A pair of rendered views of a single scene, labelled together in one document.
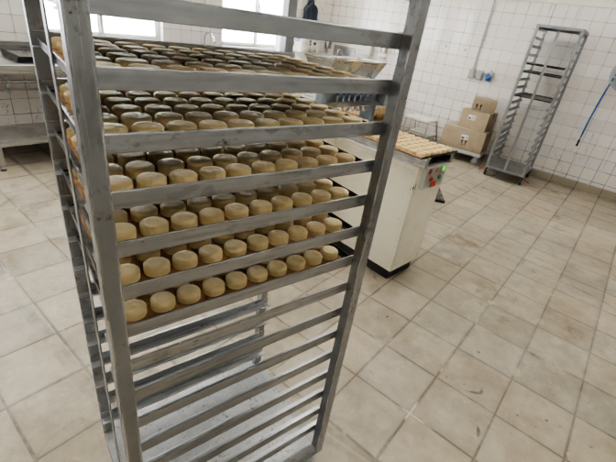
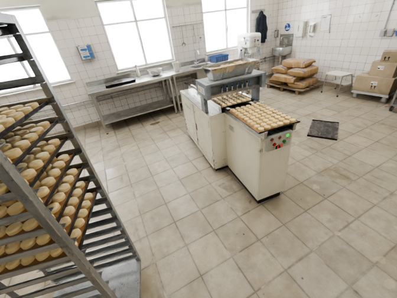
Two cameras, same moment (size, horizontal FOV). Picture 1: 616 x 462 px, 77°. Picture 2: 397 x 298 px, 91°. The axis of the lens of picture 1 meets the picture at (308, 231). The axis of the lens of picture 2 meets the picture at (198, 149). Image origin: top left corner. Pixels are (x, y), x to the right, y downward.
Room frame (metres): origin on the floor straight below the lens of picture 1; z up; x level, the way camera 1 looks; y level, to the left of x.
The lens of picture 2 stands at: (0.78, -0.87, 1.70)
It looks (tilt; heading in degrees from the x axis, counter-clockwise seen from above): 32 degrees down; 31
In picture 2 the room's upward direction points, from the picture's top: 8 degrees counter-clockwise
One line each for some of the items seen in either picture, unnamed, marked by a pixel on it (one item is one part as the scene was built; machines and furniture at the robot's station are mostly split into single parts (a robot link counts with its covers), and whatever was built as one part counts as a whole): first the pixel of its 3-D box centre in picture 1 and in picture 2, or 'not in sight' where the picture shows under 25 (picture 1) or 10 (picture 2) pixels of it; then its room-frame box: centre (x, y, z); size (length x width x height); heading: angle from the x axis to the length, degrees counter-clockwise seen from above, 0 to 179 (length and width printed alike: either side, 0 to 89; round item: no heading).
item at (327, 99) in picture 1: (339, 104); (230, 91); (2.96, -0.09, 1.01); 0.72 x 0.33 x 0.34; 137
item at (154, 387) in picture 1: (251, 343); (27, 294); (0.73, 0.10, 0.78); 0.64 x 0.03 x 0.03; 131
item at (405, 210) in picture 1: (377, 200); (253, 151); (2.61, -0.46, 0.45); 0.70 x 0.34 x 0.90; 47
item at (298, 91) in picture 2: not in sight; (292, 85); (6.56, -0.53, 0.06); 1.20 x 0.80 x 0.11; 56
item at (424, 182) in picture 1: (433, 175); (277, 141); (2.36, -0.72, 0.77); 0.24 x 0.04 x 0.14; 137
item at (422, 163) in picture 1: (313, 119); (215, 102); (2.93, 0.09, 0.87); 2.01 x 0.03 x 0.07; 47
